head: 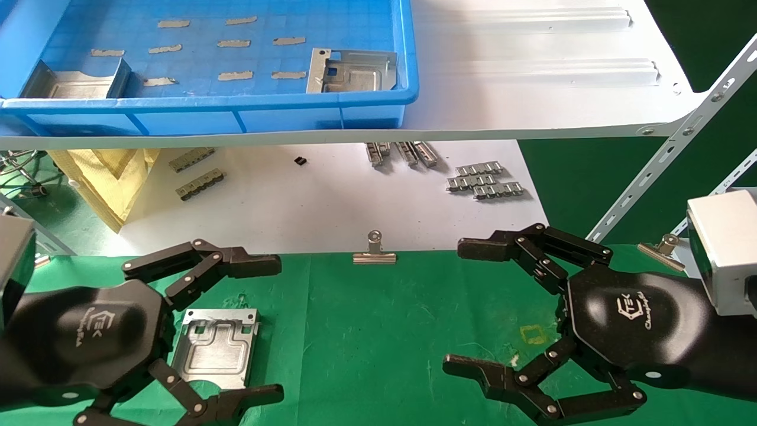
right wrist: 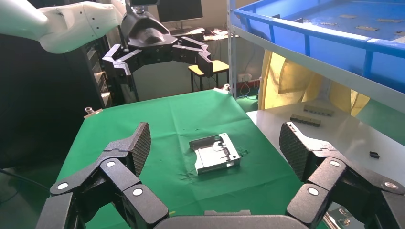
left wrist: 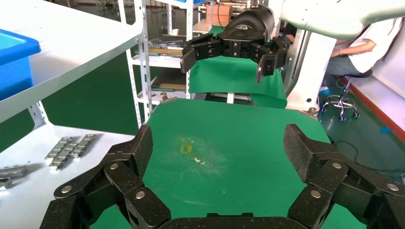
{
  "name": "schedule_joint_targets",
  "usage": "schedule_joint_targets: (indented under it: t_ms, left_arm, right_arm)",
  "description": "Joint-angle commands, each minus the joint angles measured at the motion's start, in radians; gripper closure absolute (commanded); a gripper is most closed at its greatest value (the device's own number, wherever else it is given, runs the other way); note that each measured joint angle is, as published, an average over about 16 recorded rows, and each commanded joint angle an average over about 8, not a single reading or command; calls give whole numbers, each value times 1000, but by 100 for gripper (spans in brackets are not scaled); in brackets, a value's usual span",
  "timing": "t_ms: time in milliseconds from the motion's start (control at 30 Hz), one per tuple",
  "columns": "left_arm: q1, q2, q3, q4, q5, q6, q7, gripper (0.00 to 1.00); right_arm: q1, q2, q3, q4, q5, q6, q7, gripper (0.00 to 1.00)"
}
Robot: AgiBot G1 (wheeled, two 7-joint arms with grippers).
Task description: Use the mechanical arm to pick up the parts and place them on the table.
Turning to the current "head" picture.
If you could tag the green table cloth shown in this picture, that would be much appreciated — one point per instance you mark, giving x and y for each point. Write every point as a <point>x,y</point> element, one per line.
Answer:
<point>378,355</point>

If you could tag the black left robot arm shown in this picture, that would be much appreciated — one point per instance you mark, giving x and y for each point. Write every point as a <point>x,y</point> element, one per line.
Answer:
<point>7,367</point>

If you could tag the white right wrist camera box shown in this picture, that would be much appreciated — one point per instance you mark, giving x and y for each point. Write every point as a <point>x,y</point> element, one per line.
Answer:
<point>727,248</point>

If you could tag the small black clip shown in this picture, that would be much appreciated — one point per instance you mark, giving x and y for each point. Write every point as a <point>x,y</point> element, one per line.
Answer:
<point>300,160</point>

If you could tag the brown tape piece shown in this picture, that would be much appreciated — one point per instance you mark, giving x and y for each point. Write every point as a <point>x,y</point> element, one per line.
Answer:
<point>107,52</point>
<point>164,48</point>
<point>173,23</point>
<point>159,81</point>
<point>289,41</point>
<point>235,76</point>
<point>288,74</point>
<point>233,43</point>
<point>240,20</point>

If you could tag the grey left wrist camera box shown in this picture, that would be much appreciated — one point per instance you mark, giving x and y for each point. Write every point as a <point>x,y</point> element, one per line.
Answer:
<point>12,260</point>

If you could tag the dark metal link strip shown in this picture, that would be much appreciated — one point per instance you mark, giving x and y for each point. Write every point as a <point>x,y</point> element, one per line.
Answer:
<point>201,184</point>
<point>190,160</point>

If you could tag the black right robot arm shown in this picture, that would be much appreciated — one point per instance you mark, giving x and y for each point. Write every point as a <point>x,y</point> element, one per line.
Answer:
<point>739,355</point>

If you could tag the silver metal link strip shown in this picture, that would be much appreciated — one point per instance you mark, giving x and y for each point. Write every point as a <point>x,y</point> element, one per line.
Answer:
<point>479,169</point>
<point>426,154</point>
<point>498,190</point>
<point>407,154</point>
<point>471,182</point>
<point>376,154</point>

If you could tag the yellow fabric bag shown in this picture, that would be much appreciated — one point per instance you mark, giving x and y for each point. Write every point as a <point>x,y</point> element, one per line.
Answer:
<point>100,183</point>

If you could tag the u-shaped metal channel part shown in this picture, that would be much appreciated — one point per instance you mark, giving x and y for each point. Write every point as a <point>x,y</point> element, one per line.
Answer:
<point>77,89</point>

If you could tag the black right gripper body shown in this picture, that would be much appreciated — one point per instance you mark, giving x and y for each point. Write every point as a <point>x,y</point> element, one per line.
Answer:
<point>639,319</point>

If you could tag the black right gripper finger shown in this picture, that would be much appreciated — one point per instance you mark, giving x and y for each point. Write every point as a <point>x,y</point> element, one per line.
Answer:
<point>532,245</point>
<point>532,390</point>

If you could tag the stamped silver metal plate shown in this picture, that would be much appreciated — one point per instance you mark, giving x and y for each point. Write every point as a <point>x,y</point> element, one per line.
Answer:
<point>219,349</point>

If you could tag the flat stamped metal bracket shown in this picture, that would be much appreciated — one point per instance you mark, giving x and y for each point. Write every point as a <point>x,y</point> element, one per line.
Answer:
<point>355,74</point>

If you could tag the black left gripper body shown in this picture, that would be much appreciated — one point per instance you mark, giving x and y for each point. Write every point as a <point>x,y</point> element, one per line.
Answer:
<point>89,337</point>

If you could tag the white metal shelf rack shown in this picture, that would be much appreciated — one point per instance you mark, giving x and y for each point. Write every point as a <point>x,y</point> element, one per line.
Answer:
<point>532,89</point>

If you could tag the blue plastic bin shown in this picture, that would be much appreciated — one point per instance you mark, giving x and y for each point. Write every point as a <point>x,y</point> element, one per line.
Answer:
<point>266,118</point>

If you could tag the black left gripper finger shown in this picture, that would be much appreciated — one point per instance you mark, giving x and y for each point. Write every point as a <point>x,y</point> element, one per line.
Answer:
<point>236,402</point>
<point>230,263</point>

